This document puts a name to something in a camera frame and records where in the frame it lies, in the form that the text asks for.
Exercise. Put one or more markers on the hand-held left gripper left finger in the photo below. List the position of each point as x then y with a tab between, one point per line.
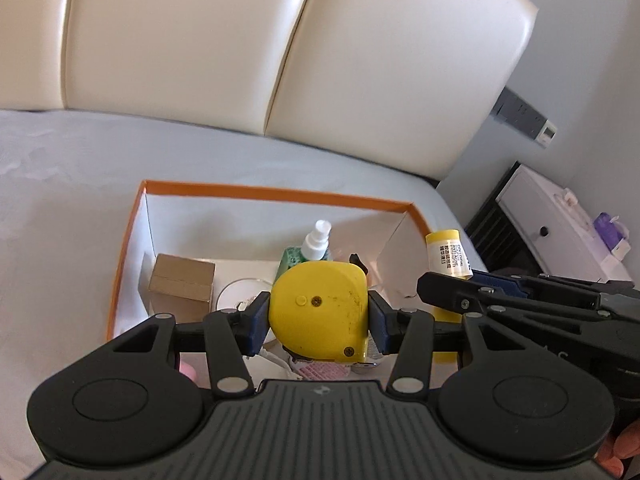
260	325

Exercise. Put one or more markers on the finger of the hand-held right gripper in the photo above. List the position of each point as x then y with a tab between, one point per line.
450	292
500	282

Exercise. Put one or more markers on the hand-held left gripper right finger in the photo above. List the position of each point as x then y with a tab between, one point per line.
377	327

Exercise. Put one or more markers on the yellow and white bottle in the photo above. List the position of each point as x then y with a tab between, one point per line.
447	255

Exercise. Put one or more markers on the yellow tape measure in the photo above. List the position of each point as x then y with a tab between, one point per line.
320	310

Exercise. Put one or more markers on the pink plastic object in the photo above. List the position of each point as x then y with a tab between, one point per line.
188	371

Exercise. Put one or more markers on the orange cardboard box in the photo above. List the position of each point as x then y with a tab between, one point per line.
145	240

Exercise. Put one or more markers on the person's right hand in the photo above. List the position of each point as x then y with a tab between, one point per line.
622	447

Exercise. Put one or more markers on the white disc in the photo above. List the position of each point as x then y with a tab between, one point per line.
237	295

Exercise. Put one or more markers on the dark slatted bedside cabinet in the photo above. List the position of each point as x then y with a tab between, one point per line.
492	240

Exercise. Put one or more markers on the white drawer unit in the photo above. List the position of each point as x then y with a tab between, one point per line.
545	220

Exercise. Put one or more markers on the small brown cardboard box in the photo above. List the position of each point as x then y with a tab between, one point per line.
182	287

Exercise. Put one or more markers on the green spray bottle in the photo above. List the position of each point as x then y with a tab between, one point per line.
312	247

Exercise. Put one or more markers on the purple tissue pack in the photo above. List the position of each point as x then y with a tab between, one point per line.
611	232

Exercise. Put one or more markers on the grey bed sheet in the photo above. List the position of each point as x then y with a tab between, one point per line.
65	200

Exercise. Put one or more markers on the cream padded headboard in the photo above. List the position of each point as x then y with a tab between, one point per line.
200	40

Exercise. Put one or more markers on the white wall thermostat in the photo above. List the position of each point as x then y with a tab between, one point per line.
547	133

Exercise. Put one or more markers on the grey wall switch panel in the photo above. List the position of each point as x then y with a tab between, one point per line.
517	107

